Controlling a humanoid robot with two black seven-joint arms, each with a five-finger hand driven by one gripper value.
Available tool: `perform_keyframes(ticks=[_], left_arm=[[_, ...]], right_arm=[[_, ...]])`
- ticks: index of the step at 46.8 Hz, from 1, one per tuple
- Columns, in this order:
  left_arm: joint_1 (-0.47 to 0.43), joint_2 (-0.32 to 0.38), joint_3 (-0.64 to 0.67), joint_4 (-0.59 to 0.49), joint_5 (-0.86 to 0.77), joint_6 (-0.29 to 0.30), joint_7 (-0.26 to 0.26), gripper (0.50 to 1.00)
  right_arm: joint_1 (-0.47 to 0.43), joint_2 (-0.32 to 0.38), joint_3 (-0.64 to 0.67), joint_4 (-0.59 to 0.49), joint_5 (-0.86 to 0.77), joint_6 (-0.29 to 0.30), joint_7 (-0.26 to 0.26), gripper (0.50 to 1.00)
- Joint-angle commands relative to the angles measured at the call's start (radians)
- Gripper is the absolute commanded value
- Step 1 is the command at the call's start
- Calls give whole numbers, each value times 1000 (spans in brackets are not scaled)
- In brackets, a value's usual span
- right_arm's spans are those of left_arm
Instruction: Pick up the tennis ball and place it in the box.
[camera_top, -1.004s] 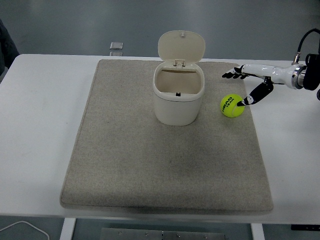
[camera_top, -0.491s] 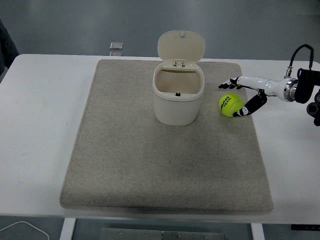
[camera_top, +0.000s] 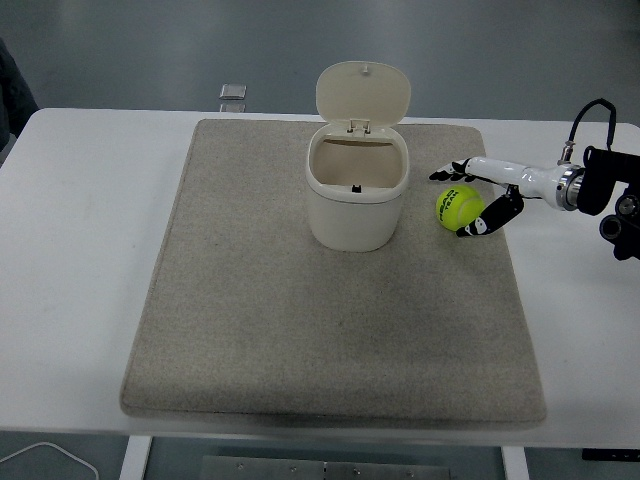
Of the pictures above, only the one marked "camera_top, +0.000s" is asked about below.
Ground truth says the white table leg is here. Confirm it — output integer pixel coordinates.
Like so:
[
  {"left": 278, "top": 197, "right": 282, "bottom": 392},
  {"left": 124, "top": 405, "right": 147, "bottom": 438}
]
[
  {"left": 501, "top": 444, "right": 530, "bottom": 480},
  {"left": 119, "top": 435, "right": 154, "bottom": 480}
]

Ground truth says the beige fabric mat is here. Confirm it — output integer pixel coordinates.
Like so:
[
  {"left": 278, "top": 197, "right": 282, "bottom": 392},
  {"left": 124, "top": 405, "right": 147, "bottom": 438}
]
[{"left": 118, "top": 118, "right": 548, "bottom": 426}]

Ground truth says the yellow-green tennis ball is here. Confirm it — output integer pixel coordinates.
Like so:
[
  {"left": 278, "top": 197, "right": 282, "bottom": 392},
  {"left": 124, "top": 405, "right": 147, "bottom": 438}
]
[{"left": 434, "top": 184, "right": 484, "bottom": 232}]

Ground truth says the black table control panel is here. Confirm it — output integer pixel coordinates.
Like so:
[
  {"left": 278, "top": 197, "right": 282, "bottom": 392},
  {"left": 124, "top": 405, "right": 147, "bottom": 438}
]
[{"left": 582, "top": 449, "right": 640, "bottom": 462}]

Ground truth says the person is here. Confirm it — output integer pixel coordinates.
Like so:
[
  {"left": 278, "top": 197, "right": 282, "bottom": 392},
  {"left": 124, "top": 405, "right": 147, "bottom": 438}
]
[{"left": 0, "top": 38, "right": 40, "bottom": 154}]

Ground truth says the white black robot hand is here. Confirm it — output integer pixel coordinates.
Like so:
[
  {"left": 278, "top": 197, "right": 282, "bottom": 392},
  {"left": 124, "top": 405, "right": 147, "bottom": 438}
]
[{"left": 428, "top": 156, "right": 564, "bottom": 239}]

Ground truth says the cream bin with hinged lid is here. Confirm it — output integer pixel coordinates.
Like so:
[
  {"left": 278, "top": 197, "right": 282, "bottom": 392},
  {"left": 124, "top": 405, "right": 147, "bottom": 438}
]
[{"left": 305, "top": 60, "right": 413, "bottom": 253}]

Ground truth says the grey metal plate with screws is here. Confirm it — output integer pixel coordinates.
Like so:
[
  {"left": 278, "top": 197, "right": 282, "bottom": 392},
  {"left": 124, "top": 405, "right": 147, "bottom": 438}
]
[{"left": 200, "top": 454, "right": 457, "bottom": 480}]

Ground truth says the white cable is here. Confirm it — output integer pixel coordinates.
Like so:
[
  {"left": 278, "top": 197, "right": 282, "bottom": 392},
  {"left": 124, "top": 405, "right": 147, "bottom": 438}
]
[{"left": 0, "top": 440, "right": 100, "bottom": 480}]

